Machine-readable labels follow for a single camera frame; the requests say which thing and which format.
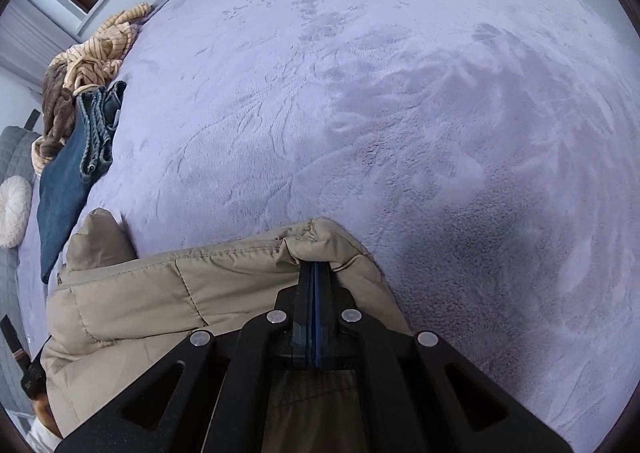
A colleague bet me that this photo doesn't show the grey curtain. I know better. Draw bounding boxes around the grey curtain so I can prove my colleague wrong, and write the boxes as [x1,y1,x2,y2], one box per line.
[0,0,83,86]

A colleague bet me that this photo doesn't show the tan striped plush blanket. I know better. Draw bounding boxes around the tan striped plush blanket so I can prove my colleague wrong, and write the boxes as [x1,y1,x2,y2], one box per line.
[31,2,151,174]

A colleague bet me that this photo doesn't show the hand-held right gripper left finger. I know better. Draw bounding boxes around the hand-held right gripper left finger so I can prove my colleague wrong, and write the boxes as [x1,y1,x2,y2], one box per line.
[55,260,317,453]

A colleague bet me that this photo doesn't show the grey quilted headboard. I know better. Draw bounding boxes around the grey quilted headboard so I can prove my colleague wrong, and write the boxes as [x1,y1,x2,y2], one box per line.
[0,126,43,424]

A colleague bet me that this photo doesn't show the folded blue jeans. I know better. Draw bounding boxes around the folded blue jeans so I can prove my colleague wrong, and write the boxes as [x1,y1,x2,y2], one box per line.
[37,80,127,284]

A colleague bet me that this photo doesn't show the lavender fleece bed blanket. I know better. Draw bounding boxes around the lavender fleece bed blanket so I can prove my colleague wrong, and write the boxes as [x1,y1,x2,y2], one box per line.
[15,0,640,453]

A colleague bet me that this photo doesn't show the round white cushion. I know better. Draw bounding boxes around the round white cushion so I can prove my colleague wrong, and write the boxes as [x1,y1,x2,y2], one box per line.
[0,176,32,248]

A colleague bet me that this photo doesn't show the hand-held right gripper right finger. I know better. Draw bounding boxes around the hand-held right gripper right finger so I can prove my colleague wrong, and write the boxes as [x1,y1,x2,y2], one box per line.
[315,261,572,453]

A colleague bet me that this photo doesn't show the brown plush garment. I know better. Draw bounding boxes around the brown plush garment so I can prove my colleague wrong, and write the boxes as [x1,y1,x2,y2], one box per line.
[39,64,78,160]

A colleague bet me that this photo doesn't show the person's left forearm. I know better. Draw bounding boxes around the person's left forearm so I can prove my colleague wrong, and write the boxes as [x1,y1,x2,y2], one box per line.
[27,395,66,453]

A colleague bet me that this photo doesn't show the beige puffer jacket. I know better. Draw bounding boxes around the beige puffer jacket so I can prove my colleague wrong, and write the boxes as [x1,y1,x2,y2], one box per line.
[40,207,413,453]

